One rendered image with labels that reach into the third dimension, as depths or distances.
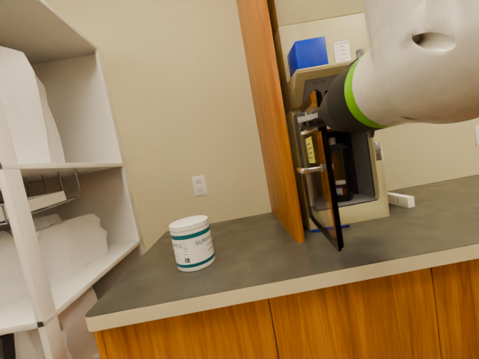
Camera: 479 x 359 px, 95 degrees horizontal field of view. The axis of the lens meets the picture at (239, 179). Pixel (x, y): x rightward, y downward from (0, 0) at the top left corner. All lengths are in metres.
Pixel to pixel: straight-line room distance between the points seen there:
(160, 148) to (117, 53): 0.56
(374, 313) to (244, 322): 0.36
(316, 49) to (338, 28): 0.21
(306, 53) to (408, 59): 0.63
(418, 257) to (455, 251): 0.10
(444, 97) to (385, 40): 0.06
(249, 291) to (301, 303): 0.16
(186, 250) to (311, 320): 0.40
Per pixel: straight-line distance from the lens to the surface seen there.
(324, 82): 0.85
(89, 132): 1.49
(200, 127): 1.29
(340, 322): 0.76
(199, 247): 0.73
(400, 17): 0.23
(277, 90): 0.79
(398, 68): 0.22
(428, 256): 0.76
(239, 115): 1.29
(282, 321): 0.72
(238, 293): 0.62
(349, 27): 1.06
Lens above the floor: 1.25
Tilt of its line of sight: 4 degrees down
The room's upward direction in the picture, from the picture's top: 10 degrees counter-clockwise
